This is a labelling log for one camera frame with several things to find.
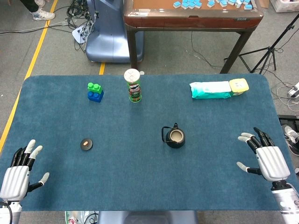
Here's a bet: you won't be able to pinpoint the black teapot lid orange knob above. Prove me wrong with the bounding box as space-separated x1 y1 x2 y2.
80 138 93 151

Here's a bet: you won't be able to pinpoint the black trouser leg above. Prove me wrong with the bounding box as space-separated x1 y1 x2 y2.
20 0 39 14

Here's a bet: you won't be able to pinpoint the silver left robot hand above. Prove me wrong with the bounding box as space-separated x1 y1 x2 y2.
0 139 50 202

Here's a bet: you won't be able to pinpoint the white power strip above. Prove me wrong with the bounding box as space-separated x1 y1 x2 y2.
71 20 94 44

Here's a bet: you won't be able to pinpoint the black teapot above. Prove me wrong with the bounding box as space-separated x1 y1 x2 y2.
161 122 186 149

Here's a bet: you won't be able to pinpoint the black tripod stand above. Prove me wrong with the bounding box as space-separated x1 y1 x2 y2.
223 15 299 75

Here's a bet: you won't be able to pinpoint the colourful printed package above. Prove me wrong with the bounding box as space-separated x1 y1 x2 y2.
64 210 99 224

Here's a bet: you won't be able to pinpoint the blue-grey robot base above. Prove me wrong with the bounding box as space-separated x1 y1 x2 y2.
85 0 144 63

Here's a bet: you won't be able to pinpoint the black cable bundle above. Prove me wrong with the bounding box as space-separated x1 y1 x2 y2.
66 0 99 52

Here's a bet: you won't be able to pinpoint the blue felt table mat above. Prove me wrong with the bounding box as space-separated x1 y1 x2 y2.
0 74 294 212

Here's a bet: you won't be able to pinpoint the brown mahjong table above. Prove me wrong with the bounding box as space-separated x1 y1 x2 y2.
123 0 264 74

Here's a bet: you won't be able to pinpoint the long white floor cable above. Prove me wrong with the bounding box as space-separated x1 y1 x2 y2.
0 21 71 35

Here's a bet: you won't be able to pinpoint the white tangled cable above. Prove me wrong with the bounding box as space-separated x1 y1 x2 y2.
271 83 299 112

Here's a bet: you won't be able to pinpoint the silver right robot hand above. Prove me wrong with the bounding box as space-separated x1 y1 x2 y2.
236 127 292 182

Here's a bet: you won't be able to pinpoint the grey white sneaker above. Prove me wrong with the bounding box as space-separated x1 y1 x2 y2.
282 125 299 156

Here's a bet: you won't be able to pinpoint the white sneaker blue accents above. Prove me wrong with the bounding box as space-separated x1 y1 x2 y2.
31 8 56 21

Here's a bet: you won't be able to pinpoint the black floor platform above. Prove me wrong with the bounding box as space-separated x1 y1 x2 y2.
277 114 299 128

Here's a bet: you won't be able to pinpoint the blue-grey robot torso base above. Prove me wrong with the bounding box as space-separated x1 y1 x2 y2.
97 210 199 224

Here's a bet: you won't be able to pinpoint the green building block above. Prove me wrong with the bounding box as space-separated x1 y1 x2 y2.
87 82 103 95

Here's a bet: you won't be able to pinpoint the green Pringles can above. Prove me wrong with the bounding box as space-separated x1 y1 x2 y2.
123 68 142 104

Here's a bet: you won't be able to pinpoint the thin black floor cable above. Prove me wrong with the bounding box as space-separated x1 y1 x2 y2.
191 31 225 70

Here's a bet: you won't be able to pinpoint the yellow lidded container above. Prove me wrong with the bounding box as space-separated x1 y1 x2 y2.
228 78 250 97

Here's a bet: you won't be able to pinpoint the white power adapter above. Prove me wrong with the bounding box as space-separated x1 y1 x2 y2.
287 81 299 98

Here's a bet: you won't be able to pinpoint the blue building block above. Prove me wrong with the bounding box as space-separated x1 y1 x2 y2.
87 90 105 103

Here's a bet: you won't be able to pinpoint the white storage box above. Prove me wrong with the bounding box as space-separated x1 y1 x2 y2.
270 0 299 14

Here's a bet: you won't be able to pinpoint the teal wet wipes pack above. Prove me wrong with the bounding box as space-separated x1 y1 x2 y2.
189 81 232 100

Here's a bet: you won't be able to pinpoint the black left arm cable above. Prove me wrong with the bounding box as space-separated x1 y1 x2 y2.
0 201 14 224

